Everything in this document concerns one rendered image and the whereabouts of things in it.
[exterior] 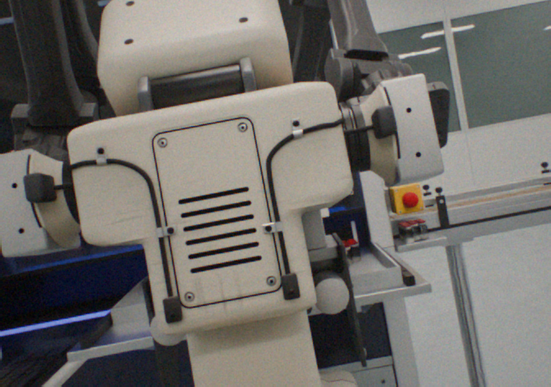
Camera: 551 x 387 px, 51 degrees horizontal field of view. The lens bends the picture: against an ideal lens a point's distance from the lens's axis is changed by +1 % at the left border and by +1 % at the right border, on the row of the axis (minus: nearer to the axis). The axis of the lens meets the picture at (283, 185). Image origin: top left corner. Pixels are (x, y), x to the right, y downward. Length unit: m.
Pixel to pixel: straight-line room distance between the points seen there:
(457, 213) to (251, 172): 1.15
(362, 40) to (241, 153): 0.34
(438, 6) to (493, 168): 1.79
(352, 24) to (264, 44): 0.28
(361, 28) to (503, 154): 5.70
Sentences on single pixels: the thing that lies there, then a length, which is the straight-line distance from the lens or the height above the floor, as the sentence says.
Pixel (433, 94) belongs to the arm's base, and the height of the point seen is 1.20.
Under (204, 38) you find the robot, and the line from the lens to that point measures 0.63.
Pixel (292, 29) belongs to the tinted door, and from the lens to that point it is 1.51.
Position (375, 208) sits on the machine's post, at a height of 0.99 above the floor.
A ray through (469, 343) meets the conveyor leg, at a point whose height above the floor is 0.54.
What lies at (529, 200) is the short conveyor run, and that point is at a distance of 1.73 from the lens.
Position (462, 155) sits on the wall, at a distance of 6.38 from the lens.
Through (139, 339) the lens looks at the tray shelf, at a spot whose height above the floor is 0.88.
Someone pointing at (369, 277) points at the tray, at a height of 0.91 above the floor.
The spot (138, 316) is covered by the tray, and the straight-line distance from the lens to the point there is 1.29.
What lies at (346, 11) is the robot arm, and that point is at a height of 1.36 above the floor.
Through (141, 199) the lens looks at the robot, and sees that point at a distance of 0.57.
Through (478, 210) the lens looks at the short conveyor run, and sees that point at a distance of 1.68.
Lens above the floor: 1.17
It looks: 3 degrees down
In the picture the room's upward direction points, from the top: 11 degrees counter-clockwise
